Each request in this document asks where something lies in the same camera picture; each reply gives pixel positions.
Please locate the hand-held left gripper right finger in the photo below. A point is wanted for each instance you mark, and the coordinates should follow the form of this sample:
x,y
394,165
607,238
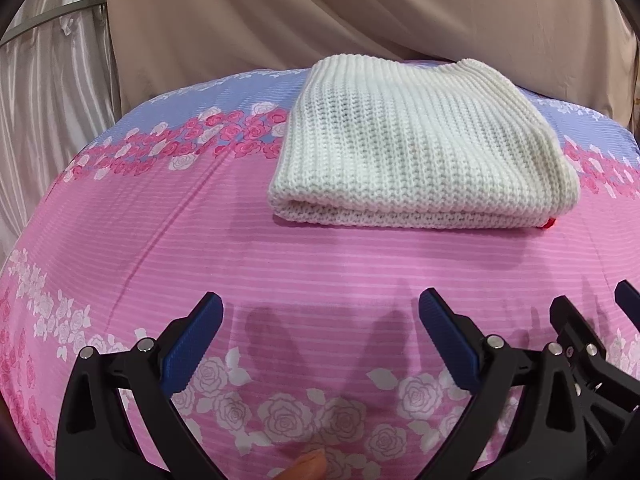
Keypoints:
x,y
447,332

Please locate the silvery satin curtain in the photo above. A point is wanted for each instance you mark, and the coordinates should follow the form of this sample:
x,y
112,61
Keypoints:
x,y
50,110

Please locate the white striped knit sweater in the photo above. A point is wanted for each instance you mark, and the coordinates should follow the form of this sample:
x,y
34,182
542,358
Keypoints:
x,y
415,150

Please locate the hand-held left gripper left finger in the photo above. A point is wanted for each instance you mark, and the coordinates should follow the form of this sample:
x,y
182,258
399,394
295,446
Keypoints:
x,y
192,342

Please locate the pink and lilac floral bedsheet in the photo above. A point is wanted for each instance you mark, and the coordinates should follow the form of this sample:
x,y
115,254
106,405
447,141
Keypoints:
x,y
250,270

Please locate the beige curtain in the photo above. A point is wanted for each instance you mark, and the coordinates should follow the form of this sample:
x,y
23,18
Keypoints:
x,y
350,10

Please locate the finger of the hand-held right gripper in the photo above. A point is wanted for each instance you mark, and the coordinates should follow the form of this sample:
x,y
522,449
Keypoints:
x,y
575,320
629,302

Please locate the person's left hand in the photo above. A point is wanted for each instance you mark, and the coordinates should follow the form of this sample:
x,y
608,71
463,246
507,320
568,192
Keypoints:
x,y
305,466

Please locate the grey metal rod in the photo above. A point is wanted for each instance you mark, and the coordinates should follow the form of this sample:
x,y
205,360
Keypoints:
x,y
55,14

